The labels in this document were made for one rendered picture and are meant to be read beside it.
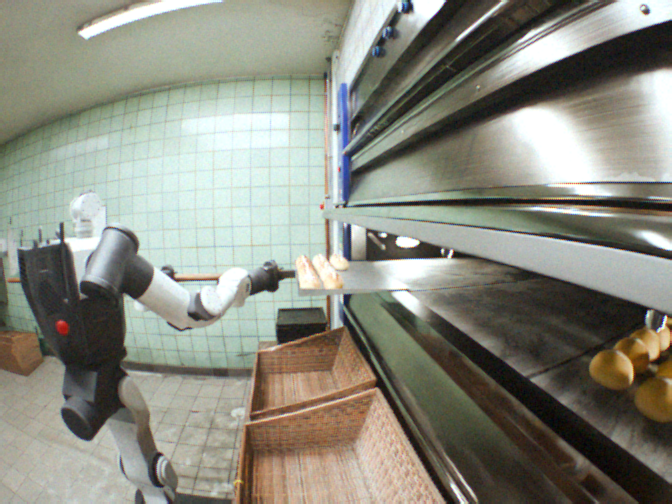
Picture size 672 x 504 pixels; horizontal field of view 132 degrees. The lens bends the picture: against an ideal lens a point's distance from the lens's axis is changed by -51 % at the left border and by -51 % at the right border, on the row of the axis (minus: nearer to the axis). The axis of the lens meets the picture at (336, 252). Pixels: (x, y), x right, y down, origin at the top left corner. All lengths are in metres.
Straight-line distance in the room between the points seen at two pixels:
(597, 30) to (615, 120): 0.11
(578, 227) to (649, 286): 0.06
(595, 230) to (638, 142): 0.16
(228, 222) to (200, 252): 0.34
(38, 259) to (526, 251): 0.79
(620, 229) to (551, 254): 0.06
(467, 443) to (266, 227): 2.12
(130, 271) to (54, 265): 0.21
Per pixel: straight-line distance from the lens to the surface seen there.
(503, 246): 0.24
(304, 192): 2.41
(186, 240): 2.56
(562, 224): 0.20
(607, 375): 0.55
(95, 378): 0.83
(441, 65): 0.60
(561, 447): 0.43
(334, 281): 0.97
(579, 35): 0.41
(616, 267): 0.18
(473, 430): 0.62
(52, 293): 0.76
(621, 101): 0.36
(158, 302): 0.69
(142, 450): 1.08
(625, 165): 0.32
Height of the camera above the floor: 1.44
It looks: 8 degrees down
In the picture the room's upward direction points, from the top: 1 degrees counter-clockwise
